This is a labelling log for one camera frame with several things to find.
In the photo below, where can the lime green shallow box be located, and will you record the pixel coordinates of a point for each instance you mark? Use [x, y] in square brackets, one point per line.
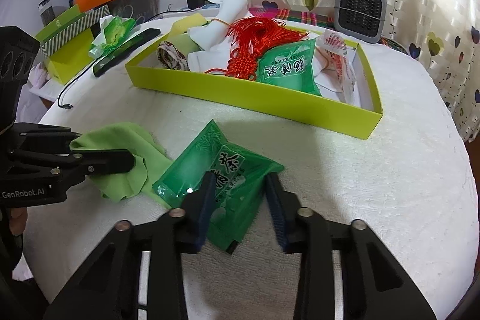
[262, 106]

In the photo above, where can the green patterned cloth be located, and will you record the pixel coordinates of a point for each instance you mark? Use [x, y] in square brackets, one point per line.
[170, 55]

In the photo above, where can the dark jar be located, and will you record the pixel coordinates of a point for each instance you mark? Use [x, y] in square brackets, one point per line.
[45, 10]

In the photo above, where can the colourful plaid cloth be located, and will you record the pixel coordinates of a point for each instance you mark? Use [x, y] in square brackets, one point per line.
[296, 14]

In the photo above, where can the red knot tassel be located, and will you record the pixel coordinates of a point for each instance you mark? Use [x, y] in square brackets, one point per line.
[243, 65]

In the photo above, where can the clear red printed snack packet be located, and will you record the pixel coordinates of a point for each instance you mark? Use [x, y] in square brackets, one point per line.
[339, 50]

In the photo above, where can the light green cloth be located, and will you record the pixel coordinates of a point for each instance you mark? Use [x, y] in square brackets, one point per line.
[120, 136]

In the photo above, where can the green crumpled plastic wrapper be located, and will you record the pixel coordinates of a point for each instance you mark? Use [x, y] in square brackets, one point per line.
[114, 35]

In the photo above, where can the white crumpled cloth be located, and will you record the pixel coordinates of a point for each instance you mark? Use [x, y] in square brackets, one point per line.
[43, 81]

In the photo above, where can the dark patterned box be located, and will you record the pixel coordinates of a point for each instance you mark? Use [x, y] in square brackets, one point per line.
[135, 4]

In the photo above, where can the green tea packet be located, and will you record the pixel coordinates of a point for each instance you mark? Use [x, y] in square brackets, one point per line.
[232, 170]
[288, 68]

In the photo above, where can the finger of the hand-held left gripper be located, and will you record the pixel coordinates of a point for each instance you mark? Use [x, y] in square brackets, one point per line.
[48, 140]
[108, 162]

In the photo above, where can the yellow and green sponge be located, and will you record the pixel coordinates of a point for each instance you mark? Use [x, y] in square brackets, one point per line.
[187, 23]

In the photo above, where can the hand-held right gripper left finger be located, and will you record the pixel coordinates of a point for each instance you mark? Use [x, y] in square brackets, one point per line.
[204, 215]

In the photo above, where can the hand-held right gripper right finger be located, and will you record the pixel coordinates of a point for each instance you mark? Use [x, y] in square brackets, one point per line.
[279, 218]

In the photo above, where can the grey portable heater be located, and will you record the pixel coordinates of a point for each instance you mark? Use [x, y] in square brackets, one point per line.
[360, 12]

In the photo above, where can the person's left hand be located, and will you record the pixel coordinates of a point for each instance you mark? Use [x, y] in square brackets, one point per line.
[18, 222]

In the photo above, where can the white towel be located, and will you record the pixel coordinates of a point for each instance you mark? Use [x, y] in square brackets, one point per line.
[325, 74]
[228, 10]

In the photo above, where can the black phone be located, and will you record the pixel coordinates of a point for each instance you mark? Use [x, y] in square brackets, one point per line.
[123, 51]

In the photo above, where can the lime green striped box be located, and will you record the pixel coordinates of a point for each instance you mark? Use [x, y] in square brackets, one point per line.
[67, 57]

